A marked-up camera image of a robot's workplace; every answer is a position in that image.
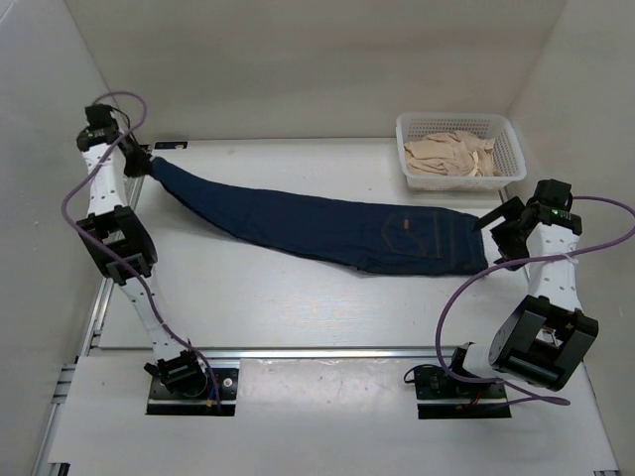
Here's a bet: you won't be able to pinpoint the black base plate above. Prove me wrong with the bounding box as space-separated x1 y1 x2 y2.
146 362 240 417
403 364 511 420

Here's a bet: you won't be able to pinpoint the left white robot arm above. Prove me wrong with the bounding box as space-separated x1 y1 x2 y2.
75 103 212 399

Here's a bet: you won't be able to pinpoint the aluminium front rail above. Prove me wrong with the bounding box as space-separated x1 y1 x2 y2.
202 346 437 360

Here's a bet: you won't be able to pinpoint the dark blue denim trousers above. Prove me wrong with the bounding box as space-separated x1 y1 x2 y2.
150 158 488 277

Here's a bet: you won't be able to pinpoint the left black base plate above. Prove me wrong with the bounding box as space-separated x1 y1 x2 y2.
146 362 240 417

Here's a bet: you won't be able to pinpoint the white plastic basket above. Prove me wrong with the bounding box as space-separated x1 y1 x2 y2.
396 113 527 191

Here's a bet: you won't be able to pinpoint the beige trousers in basket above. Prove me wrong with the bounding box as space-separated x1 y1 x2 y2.
404 130 502 177

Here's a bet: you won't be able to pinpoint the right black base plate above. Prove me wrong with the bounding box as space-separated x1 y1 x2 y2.
403 364 511 420

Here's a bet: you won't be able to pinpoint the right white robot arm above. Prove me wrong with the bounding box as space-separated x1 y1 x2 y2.
445 179 598 397

